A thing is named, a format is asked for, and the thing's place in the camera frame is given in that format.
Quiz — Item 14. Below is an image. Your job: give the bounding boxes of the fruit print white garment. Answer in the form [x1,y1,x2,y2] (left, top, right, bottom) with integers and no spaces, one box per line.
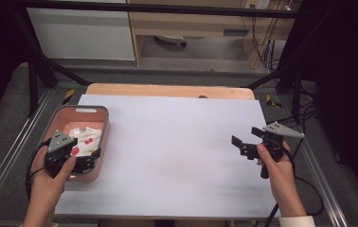
[68,126,103,158]

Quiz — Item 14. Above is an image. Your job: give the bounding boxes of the person's right hand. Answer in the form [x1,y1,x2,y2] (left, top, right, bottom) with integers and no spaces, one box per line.
[256,141,298,203]

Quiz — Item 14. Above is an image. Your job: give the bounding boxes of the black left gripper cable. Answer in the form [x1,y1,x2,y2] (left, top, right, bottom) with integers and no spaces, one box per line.
[25,140,52,202]

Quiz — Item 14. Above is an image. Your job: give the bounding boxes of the white power strip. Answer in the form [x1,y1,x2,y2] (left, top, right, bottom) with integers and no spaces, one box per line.
[244,0,271,9]

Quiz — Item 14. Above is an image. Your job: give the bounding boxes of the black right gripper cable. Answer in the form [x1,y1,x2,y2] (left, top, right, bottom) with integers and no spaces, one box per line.
[262,135,326,227]

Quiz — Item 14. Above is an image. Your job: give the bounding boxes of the black metal frame bar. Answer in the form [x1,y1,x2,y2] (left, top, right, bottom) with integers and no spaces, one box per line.
[8,2,315,19]

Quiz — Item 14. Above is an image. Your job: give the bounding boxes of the light wooden desk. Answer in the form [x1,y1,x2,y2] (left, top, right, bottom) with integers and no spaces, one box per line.
[126,0,296,68]

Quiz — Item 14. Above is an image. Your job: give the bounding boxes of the hanging cables under desk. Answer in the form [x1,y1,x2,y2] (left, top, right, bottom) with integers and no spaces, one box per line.
[250,13,282,72]

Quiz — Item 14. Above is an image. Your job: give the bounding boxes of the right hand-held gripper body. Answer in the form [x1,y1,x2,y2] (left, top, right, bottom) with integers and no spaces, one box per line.
[239,121,306,180]

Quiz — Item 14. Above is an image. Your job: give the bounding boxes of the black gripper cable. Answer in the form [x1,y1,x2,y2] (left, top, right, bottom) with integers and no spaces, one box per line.
[262,135,326,227]
[25,140,52,202]

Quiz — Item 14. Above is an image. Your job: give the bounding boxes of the yellow black tape marker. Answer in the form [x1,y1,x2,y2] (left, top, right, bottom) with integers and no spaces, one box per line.
[62,88,76,106]
[265,94,283,109]

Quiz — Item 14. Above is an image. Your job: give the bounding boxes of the pink basket with grey rim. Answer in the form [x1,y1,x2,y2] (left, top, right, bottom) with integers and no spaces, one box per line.
[37,104,111,183]

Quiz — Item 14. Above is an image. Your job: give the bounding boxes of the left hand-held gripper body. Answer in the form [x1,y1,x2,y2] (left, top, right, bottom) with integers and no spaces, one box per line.
[44,130,98,178]

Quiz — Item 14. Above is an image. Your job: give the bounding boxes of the aluminium floor rail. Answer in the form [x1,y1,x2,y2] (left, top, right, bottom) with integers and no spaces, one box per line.
[290,126,349,227]
[0,89,54,216]

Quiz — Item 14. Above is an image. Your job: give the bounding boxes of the person's left hand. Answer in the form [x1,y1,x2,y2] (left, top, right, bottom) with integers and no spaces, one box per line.
[28,147,78,202]

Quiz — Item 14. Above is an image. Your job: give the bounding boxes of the black metal stand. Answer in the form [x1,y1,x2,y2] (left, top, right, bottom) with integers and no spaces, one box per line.
[245,56,315,125]
[10,9,91,118]

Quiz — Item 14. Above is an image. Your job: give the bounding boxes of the office chair wheel base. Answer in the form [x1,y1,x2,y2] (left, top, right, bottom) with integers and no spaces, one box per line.
[153,34,188,49]

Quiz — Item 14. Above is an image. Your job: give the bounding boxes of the bundle of black floor cables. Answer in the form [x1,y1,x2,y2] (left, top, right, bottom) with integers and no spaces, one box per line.
[266,102,318,127]

